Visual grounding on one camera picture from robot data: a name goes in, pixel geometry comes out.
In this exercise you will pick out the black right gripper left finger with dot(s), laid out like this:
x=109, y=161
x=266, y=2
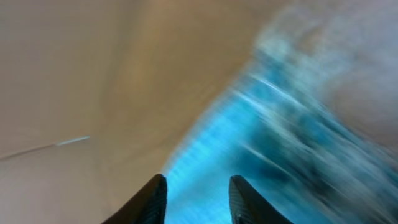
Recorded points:
x=147, y=206

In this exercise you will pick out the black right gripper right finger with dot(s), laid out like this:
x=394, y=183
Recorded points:
x=248, y=206

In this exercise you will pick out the light blue denim jeans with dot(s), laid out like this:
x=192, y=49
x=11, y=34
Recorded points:
x=311, y=122

